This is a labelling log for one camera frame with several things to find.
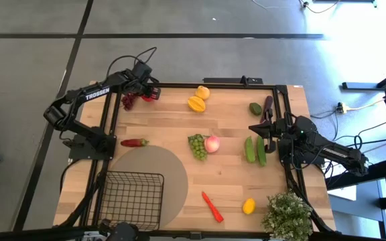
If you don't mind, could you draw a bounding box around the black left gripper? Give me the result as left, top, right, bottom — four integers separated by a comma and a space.
123, 76, 162, 101

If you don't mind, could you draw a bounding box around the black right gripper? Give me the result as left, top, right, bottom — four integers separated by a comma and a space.
248, 117, 290, 154

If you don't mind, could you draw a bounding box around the dark green cucumber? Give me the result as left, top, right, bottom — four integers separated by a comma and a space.
256, 135, 267, 167

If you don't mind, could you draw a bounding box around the light green cucumber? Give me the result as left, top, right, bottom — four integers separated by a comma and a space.
244, 136, 257, 164

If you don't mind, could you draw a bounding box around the red grape bunch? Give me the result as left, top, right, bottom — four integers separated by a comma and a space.
121, 92, 139, 111

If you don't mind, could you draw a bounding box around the dark green avocado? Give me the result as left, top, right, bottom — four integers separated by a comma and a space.
249, 102, 263, 116

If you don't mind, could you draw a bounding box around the dark purple eggplant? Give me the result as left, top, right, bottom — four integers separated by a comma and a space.
259, 95, 274, 124

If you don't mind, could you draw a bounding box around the yellow star fruit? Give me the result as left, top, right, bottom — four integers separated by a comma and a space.
187, 96, 206, 113

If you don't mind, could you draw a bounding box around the pink peach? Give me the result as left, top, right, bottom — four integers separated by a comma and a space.
204, 135, 220, 154

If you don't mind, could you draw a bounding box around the red chili pepper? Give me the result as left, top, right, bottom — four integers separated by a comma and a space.
120, 138, 149, 148

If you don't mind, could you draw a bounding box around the green grape bunch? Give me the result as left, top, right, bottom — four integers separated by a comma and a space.
188, 133, 209, 161

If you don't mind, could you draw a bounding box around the orange carrot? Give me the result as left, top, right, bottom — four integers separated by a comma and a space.
201, 191, 224, 224

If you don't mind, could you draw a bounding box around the yellow lemon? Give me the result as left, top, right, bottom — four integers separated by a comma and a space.
242, 197, 257, 216

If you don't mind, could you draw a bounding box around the round grey placemat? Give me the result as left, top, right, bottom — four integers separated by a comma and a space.
109, 145, 190, 228

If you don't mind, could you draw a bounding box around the potted green white plant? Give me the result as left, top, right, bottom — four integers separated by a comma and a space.
261, 191, 314, 241

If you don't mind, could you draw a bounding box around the white sheet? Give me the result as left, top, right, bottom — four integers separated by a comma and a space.
326, 165, 358, 202

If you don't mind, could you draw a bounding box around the black floor stand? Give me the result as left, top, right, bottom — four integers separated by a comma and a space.
342, 63, 386, 91

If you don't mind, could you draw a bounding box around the blue grey panel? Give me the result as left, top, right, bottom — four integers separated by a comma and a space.
330, 180, 385, 222

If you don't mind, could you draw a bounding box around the black diagonal beam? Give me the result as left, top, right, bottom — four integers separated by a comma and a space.
325, 157, 386, 190

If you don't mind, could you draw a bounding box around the dark rounded object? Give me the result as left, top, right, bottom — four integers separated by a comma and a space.
99, 219, 140, 241

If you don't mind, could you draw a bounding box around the black crossbeam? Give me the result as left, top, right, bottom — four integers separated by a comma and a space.
0, 226, 386, 241

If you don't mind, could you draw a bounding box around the black metal table frame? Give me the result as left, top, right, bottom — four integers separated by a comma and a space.
54, 81, 336, 235

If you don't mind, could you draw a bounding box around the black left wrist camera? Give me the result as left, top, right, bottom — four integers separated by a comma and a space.
131, 60, 153, 81

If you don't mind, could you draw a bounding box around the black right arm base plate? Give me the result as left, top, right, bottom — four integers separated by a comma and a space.
277, 137, 326, 167

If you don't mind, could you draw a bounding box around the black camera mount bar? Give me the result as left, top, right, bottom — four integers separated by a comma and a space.
202, 76, 264, 85

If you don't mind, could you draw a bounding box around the black wire basket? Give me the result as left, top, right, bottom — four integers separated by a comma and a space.
97, 170, 166, 232

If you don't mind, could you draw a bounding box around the black floor cable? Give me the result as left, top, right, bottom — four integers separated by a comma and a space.
310, 110, 386, 151

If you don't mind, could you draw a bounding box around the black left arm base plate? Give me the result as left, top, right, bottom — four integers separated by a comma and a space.
68, 133, 117, 161

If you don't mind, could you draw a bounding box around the pale yellow floor cable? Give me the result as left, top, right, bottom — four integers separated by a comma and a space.
345, 98, 386, 111

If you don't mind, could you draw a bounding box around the thin black cable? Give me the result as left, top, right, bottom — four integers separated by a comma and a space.
298, 0, 341, 14

